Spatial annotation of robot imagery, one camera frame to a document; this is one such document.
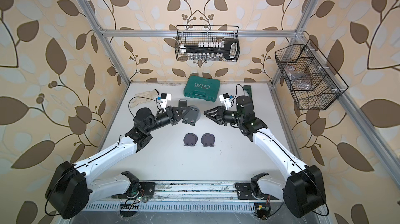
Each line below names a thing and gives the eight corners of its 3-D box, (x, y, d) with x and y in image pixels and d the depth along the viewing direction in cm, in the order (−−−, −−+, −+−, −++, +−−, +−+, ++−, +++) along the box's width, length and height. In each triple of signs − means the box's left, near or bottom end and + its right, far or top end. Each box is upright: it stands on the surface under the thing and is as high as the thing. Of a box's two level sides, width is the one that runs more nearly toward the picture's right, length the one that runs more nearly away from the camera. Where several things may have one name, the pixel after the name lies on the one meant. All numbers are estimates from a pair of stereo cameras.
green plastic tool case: (181, 95, 113) (181, 92, 110) (190, 77, 126) (189, 73, 123) (216, 102, 109) (216, 98, 106) (221, 82, 122) (221, 78, 119)
